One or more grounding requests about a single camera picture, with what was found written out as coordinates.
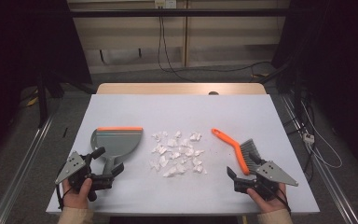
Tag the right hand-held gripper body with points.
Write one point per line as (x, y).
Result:
(273, 175)

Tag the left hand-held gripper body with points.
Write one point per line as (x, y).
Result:
(74, 166)

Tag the grey dustpan with orange edge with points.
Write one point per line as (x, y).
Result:
(118, 143)

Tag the pile of white paper scraps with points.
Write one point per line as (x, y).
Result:
(177, 154)

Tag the person's right hand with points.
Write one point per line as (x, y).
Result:
(268, 203)

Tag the person's left hand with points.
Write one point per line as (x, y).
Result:
(76, 199)

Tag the white power strip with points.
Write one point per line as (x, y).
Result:
(308, 138)

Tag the black metal stand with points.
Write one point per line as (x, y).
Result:
(42, 99)

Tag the yellow floor tape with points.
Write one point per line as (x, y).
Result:
(33, 101)

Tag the grey table grommet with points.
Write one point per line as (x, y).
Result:
(213, 93)

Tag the white table cover sheet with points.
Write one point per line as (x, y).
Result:
(180, 112)

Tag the wooden table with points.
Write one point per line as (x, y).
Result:
(167, 88)

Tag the black curtain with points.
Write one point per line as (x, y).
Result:
(338, 46)
(21, 46)

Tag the black horizontal bar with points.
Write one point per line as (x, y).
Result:
(180, 12)

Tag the metal floor rail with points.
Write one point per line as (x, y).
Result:
(21, 168)
(323, 168)

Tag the white wall socket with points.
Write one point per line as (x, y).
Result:
(165, 3)

